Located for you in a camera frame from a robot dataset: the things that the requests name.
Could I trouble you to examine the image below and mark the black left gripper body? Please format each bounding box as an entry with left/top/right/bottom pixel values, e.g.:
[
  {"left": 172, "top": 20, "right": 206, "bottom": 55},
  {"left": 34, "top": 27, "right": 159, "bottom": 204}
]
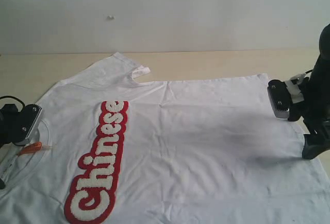
[{"left": 1, "top": 104, "right": 23, "bottom": 147}]

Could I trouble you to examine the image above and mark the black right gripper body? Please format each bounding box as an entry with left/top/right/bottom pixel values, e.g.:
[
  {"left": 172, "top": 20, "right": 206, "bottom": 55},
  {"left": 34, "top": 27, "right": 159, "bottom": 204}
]
[{"left": 288, "top": 78, "right": 329, "bottom": 147}]

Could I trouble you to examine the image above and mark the white t-shirt red lettering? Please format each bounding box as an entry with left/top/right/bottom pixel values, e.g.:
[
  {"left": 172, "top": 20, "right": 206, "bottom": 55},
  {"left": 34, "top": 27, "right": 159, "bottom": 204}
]
[{"left": 1, "top": 53, "right": 329, "bottom": 223}]

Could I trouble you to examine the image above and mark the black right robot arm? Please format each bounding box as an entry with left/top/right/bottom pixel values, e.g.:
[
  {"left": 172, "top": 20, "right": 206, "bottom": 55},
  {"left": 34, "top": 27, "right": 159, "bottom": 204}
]
[{"left": 289, "top": 25, "right": 329, "bottom": 160}]

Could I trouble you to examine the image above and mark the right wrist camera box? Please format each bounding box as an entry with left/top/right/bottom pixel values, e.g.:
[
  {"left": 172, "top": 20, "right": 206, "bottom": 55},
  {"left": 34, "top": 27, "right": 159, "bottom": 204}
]
[{"left": 267, "top": 79, "right": 291, "bottom": 119}]

